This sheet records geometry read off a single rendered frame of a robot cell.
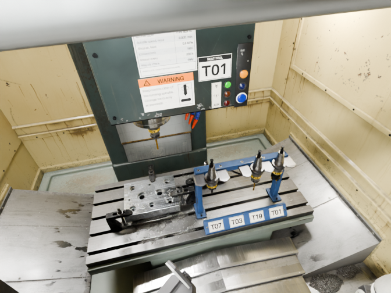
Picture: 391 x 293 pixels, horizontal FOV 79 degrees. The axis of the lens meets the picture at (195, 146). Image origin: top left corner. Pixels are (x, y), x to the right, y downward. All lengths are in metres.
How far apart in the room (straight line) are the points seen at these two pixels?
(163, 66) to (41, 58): 1.25
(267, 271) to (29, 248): 1.32
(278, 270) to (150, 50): 1.22
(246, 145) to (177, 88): 1.64
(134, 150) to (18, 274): 0.89
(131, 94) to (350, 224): 1.33
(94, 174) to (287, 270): 1.61
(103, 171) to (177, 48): 1.68
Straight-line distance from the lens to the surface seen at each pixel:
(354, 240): 1.58
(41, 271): 1.67
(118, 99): 0.72
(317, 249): 1.56
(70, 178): 2.29
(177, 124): 1.55
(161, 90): 0.71
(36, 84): 1.93
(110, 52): 0.67
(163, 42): 0.67
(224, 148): 2.23
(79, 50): 1.40
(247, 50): 0.73
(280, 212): 1.38
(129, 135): 1.57
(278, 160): 1.17
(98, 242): 1.40
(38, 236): 1.77
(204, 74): 0.72
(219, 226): 1.29
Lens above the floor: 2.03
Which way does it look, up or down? 40 degrees down
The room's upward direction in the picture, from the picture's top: 4 degrees counter-clockwise
